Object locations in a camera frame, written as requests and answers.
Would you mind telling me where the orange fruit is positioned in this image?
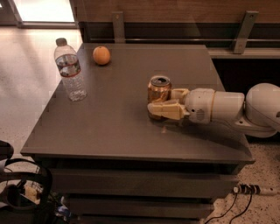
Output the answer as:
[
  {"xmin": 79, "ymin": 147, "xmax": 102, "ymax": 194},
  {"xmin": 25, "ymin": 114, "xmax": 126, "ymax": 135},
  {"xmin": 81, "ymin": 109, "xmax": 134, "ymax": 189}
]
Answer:
[{"xmin": 93, "ymin": 46, "xmax": 111, "ymax": 66}]

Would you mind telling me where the right metal shelf bracket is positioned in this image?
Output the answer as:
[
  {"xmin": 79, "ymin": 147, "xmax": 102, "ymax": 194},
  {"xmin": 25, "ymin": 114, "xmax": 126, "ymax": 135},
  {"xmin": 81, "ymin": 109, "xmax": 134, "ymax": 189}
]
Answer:
[{"xmin": 232, "ymin": 10, "xmax": 259, "ymax": 54}]

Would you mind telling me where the orange soda can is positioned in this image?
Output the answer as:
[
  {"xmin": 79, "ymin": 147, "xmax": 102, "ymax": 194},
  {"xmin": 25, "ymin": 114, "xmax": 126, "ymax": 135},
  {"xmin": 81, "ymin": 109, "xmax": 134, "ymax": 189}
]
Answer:
[{"xmin": 148, "ymin": 75, "xmax": 172, "ymax": 103}]

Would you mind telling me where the clear plastic water bottle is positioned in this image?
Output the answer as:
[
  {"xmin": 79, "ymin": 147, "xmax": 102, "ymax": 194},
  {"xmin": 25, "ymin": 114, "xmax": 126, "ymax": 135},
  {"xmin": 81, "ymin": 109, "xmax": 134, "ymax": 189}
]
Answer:
[{"xmin": 54, "ymin": 38, "xmax": 87, "ymax": 102}]

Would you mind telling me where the black power cable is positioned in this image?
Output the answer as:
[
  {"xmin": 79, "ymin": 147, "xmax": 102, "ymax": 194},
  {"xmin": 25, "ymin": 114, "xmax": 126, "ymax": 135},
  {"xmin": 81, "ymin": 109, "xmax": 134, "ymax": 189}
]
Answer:
[
  {"xmin": 204, "ymin": 192, "xmax": 239, "ymax": 224},
  {"xmin": 228, "ymin": 192, "xmax": 254, "ymax": 224}
]

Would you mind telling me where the white power strip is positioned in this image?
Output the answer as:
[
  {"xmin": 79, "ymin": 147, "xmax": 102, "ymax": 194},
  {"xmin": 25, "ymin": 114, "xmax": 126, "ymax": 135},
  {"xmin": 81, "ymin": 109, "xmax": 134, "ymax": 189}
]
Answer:
[{"xmin": 232, "ymin": 184, "xmax": 279, "ymax": 197}]

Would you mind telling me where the grey drawer cabinet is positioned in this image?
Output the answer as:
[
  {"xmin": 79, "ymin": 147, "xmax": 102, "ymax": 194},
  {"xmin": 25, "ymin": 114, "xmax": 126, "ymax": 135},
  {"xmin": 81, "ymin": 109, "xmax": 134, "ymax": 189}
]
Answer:
[{"xmin": 23, "ymin": 44, "xmax": 253, "ymax": 224}]

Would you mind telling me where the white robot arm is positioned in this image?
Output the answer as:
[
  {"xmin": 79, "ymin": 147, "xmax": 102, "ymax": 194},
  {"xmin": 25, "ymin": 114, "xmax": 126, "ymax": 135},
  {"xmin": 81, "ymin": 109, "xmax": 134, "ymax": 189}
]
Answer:
[{"xmin": 147, "ymin": 83, "xmax": 280, "ymax": 137}]

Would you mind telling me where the left metal shelf bracket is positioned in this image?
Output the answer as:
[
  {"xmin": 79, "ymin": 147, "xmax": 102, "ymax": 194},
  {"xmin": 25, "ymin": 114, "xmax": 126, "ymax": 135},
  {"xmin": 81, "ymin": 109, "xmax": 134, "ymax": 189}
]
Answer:
[{"xmin": 112, "ymin": 11, "xmax": 125, "ymax": 44}]

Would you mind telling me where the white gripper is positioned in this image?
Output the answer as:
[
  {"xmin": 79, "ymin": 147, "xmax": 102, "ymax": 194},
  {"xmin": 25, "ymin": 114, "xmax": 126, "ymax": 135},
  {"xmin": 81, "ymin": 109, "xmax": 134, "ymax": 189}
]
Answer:
[{"xmin": 147, "ymin": 88, "xmax": 215, "ymax": 124}]

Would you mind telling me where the metal shelf bracket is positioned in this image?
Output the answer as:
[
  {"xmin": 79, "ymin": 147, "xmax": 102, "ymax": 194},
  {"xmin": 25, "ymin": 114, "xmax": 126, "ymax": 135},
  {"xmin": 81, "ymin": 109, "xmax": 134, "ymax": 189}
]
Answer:
[
  {"xmin": 232, "ymin": 10, "xmax": 259, "ymax": 54},
  {"xmin": 112, "ymin": 11, "xmax": 125, "ymax": 44}
]

